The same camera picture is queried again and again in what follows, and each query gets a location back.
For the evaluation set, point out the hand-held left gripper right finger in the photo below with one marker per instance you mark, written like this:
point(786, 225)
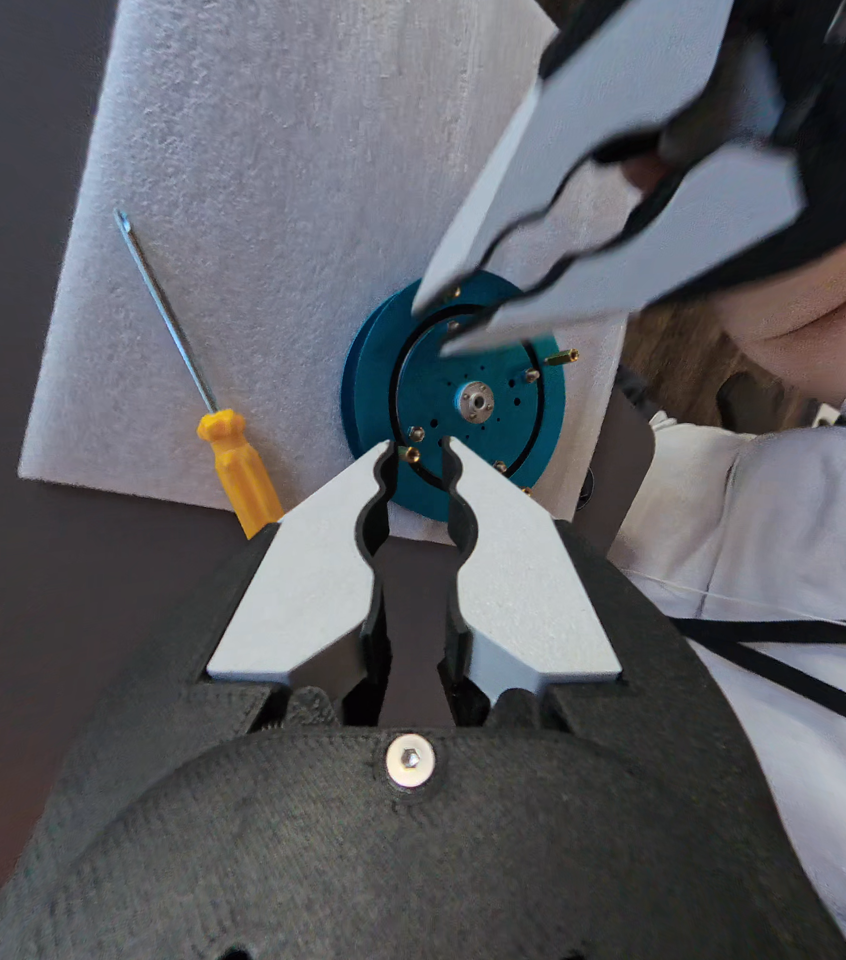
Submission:
point(535, 600)

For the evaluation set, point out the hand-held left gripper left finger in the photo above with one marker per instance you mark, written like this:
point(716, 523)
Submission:
point(303, 600)

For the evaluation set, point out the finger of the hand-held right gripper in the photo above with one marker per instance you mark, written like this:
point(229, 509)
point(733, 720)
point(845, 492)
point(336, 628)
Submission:
point(715, 225)
point(618, 75)

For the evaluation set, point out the blue round metal turntable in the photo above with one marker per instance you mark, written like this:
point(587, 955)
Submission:
point(438, 375)

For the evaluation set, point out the person's right forearm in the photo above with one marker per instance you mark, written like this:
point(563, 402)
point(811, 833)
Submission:
point(828, 300)

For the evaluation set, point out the black round desk badge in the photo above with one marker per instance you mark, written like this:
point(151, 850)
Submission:
point(586, 489)

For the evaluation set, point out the dark grey desk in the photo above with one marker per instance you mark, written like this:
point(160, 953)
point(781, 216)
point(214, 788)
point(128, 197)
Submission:
point(2, 600)

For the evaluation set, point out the white foam sheet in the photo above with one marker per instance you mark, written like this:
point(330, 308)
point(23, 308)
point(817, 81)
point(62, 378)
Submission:
point(242, 225)

